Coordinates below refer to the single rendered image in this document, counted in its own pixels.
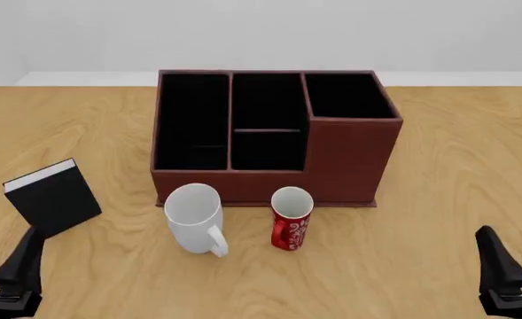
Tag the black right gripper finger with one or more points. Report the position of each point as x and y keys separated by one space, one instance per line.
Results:
x=500 y=262

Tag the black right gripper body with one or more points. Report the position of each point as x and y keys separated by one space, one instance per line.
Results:
x=515 y=304

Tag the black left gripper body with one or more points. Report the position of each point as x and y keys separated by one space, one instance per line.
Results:
x=8 y=304

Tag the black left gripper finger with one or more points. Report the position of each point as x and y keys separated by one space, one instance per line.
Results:
x=21 y=262

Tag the white mug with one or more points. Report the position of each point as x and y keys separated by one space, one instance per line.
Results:
x=194 y=226

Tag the red-brown desk caddy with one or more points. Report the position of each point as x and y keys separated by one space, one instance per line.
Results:
x=349 y=156

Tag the red patterned mug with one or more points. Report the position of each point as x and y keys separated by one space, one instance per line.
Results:
x=292 y=232

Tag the black book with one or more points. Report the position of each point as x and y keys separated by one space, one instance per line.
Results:
x=54 y=202

